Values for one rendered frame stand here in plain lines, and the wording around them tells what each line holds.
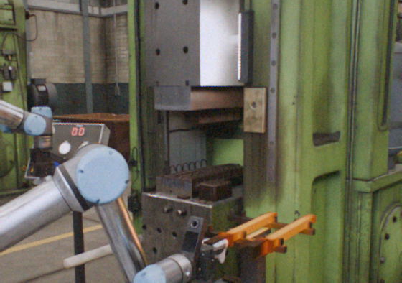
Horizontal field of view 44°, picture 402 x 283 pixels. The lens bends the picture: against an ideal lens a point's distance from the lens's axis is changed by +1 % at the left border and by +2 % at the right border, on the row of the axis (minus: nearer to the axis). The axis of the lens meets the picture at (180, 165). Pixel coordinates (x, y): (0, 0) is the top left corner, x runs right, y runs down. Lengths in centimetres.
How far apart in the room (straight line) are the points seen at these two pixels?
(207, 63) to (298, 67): 35
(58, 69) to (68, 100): 70
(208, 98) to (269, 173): 40
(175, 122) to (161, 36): 43
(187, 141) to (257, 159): 51
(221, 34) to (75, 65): 945
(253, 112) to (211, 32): 35
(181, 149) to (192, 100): 43
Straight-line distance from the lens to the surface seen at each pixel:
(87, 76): 1157
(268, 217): 168
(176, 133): 231
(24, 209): 109
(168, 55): 206
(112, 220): 125
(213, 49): 202
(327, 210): 229
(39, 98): 726
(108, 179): 107
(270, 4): 196
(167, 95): 206
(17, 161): 682
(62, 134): 239
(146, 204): 212
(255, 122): 195
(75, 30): 1149
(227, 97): 218
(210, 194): 196
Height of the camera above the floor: 136
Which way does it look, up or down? 9 degrees down
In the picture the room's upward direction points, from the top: 1 degrees counter-clockwise
